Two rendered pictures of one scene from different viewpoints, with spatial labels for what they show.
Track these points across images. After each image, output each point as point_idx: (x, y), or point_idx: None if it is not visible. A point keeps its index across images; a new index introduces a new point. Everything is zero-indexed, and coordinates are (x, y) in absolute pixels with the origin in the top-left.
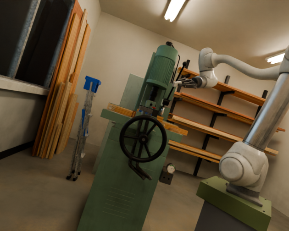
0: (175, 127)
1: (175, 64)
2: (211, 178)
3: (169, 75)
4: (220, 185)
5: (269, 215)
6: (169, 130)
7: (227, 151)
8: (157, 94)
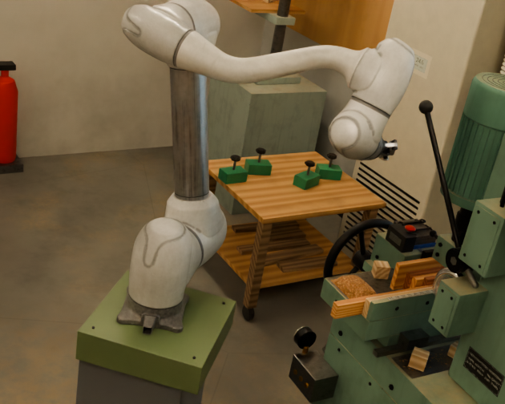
0: (368, 296)
1: (467, 119)
2: (215, 334)
3: (450, 155)
4: (195, 315)
5: (126, 273)
6: (355, 274)
7: (222, 215)
8: (456, 217)
